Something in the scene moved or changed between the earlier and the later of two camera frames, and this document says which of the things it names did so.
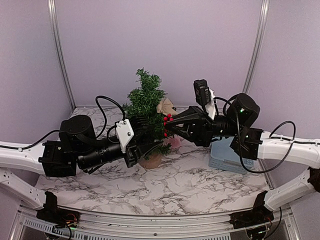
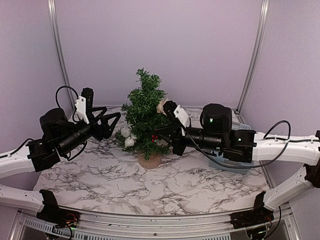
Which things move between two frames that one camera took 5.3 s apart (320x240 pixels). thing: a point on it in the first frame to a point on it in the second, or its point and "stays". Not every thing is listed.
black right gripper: (201, 133) to (178, 148)
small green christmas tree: (143, 102) stays
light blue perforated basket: (223, 157) stays
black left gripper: (134, 157) to (98, 134)
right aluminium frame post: (259, 39) stays
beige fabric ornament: (165, 107) stays
